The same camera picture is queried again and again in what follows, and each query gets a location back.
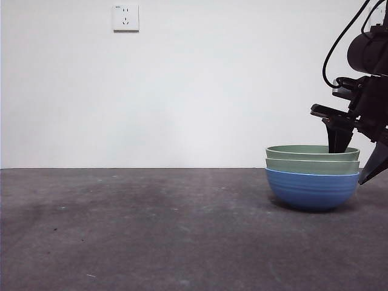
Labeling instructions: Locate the green ribbed bowl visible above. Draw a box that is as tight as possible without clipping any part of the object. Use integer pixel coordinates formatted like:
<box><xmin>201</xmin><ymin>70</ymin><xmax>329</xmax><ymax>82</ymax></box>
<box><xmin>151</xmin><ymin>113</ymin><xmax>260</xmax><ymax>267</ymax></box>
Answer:
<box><xmin>266</xmin><ymin>144</ymin><xmax>361</xmax><ymax>162</ymax></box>
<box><xmin>265</xmin><ymin>157</ymin><xmax>361</xmax><ymax>175</ymax></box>

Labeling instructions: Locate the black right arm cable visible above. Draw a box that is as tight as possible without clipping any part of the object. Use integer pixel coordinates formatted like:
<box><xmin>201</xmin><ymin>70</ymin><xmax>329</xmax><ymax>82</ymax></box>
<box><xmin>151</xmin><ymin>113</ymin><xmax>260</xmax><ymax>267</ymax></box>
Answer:
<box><xmin>321</xmin><ymin>0</ymin><xmax>372</xmax><ymax>89</ymax></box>
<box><xmin>360</xmin><ymin>0</ymin><xmax>386</xmax><ymax>34</ymax></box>

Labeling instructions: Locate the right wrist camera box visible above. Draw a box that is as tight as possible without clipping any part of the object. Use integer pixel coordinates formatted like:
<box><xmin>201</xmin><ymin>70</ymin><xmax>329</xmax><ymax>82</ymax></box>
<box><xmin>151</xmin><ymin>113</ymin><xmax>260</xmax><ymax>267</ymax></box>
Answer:
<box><xmin>332</xmin><ymin>76</ymin><xmax>364</xmax><ymax>101</ymax></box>

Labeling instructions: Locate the blue ribbed bowl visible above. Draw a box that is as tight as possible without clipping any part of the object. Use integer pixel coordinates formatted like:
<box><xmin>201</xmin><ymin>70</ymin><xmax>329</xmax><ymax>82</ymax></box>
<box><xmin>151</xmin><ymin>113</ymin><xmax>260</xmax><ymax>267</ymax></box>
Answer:
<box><xmin>264</xmin><ymin>167</ymin><xmax>361</xmax><ymax>212</ymax></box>

